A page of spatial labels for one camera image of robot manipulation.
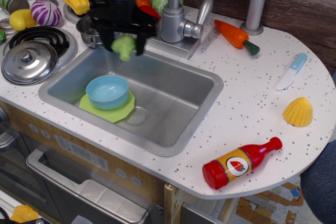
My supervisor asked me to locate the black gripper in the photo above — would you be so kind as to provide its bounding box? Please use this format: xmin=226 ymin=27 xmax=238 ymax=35
xmin=88 ymin=0 xmax=158 ymax=56

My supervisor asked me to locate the green toy broccoli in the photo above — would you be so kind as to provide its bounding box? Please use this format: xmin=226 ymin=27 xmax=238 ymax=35
xmin=111 ymin=35 xmax=136 ymax=61

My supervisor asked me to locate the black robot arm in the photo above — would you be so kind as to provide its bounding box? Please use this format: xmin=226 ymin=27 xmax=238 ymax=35
xmin=89 ymin=0 xmax=159 ymax=56

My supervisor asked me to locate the small steel pan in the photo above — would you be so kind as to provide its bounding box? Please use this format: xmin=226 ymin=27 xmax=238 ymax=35
xmin=76 ymin=16 xmax=104 ymax=48

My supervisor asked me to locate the red toy apple slice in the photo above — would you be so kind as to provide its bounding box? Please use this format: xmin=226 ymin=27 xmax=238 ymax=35
xmin=139 ymin=5 xmax=161 ymax=21

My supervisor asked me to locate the back right stove burner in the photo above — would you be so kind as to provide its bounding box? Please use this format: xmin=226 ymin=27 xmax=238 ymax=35
xmin=62 ymin=0 xmax=108 ymax=27

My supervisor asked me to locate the silver toy faucet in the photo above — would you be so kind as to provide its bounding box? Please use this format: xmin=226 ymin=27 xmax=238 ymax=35
xmin=146 ymin=0 xmax=214 ymax=59

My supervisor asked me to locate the blue plastic bowl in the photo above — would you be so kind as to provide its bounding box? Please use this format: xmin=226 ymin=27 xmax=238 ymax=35
xmin=86 ymin=75 xmax=129 ymax=110

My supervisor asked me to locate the front left stove burner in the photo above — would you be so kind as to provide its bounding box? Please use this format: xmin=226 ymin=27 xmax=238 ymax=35
xmin=1 ymin=26 xmax=77 ymax=71

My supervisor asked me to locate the grey metal sink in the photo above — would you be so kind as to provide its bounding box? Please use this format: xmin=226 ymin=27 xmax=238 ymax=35
xmin=39 ymin=48 xmax=224 ymax=157

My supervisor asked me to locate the green plastic plate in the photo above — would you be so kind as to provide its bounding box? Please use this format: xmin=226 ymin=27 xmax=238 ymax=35
xmin=79 ymin=90 xmax=135 ymax=123

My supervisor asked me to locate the purple toy onion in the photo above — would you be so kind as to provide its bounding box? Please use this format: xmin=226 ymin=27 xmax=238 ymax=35
xmin=30 ymin=1 xmax=62 ymax=26

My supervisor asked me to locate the steel pot lid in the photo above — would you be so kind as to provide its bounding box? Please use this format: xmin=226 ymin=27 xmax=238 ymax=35
xmin=1 ymin=41 xmax=58 ymax=86

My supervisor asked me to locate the yellow toy lemon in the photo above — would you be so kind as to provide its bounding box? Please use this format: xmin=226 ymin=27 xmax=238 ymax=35
xmin=9 ymin=9 xmax=37 ymax=31

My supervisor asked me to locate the orange toy carrot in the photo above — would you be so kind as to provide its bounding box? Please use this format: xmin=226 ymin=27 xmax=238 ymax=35
xmin=214 ymin=19 xmax=260 ymax=56

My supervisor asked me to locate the green labelled toy can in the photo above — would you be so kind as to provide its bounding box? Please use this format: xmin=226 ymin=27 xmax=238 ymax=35
xmin=1 ymin=0 xmax=30 ymax=14

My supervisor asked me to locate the green toy at left edge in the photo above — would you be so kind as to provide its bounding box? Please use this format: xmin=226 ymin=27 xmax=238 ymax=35
xmin=0 ymin=29 xmax=6 ymax=45

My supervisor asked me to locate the red ketchup bottle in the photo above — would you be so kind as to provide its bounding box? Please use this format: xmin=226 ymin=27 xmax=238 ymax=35
xmin=202 ymin=137 xmax=282 ymax=190

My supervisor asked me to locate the yellow toy corn piece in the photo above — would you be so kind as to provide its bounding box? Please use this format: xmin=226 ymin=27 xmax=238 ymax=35
xmin=282 ymin=97 xmax=313 ymax=127

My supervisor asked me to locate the yellow object bottom left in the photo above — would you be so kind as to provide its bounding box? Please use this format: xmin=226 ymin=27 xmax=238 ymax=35
xmin=10 ymin=205 xmax=39 ymax=223

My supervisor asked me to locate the blue chair seat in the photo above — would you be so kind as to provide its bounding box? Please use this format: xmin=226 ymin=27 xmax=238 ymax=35
xmin=301 ymin=141 xmax=335 ymax=223

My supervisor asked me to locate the grey metal post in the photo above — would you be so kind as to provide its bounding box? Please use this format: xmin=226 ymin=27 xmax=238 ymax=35
xmin=240 ymin=0 xmax=265 ymax=36

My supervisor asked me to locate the silver oven door handle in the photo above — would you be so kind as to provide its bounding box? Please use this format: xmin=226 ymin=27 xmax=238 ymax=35
xmin=26 ymin=149 xmax=152 ymax=223

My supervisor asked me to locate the blue handled toy knife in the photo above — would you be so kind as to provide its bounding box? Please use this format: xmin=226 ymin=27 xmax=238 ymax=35
xmin=275 ymin=53 xmax=308 ymax=91

